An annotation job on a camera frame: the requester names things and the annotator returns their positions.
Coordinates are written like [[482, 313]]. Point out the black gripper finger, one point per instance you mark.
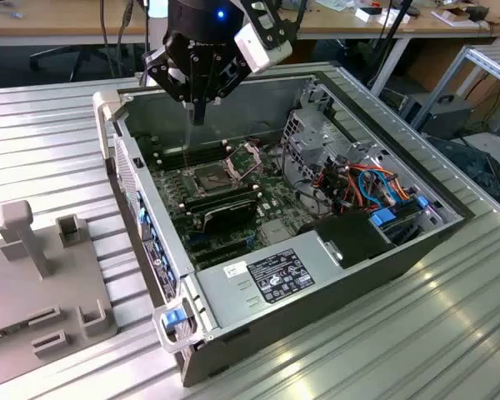
[[229, 79], [164, 68]]

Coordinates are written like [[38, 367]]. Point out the thin metal locking lever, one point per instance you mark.
[[186, 154]]

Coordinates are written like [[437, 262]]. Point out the CPU socket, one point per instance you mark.
[[208, 180]]

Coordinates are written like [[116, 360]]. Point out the RAM slot with white clips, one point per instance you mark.
[[173, 158], [173, 151]]

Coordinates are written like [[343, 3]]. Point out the black office chair base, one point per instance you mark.
[[81, 52]]

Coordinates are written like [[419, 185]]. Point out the RAM slot with black clips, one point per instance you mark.
[[173, 154], [173, 161]]

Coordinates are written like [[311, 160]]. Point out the silver metal drive cage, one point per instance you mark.
[[312, 143]]

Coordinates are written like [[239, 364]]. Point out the wooden desk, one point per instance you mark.
[[425, 30], [58, 23]]

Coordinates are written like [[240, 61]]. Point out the green motherboard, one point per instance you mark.
[[275, 200]]

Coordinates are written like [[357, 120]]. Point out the black and green expansion card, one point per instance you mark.
[[233, 216]]

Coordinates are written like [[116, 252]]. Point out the silver chipset heatsink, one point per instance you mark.
[[276, 232]]

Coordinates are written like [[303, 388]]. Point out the blue expansion slot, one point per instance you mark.
[[196, 239]]

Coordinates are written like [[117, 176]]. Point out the black expansion slot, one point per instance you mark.
[[221, 246], [227, 255]]

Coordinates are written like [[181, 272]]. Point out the black stand pole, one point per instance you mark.
[[396, 21]]

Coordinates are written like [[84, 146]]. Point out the black plastic fan shroud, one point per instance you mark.
[[350, 239]]

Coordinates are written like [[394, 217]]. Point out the blue disk carrier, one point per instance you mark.
[[382, 218]]

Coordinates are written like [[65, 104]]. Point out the silver power supply unit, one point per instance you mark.
[[225, 291]]

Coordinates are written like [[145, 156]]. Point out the small blue plastic clip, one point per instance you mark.
[[422, 201]]

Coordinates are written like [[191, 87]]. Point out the open cardboard box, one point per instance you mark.
[[450, 16]]

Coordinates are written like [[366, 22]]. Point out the blue plastic case latch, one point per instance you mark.
[[171, 318]]

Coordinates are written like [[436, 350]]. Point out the small black device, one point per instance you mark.
[[479, 13]]

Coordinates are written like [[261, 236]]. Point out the grey plastic parts rack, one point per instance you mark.
[[33, 291]]

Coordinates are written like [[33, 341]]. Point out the open grey PC case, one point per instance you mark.
[[316, 325]]

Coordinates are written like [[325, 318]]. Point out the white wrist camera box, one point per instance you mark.
[[260, 52]]

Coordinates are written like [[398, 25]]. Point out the black camera bracket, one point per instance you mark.
[[284, 31]]

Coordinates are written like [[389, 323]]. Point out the aluminium profile frame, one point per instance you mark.
[[489, 65]]

